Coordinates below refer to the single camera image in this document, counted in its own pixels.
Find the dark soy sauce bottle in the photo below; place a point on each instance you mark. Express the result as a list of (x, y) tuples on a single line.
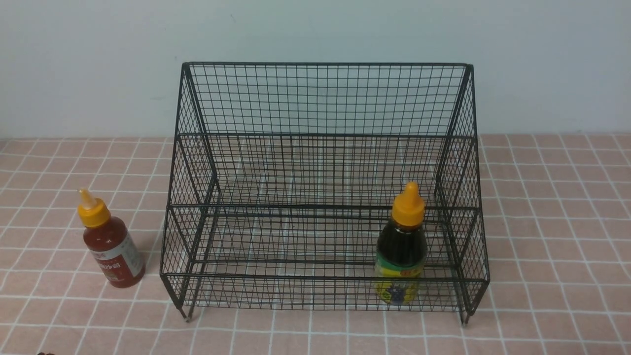
[(401, 249)]

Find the red chili sauce bottle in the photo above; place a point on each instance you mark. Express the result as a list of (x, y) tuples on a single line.
[(108, 240)]

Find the black wire mesh shelf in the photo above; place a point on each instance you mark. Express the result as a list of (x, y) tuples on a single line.
[(283, 176)]

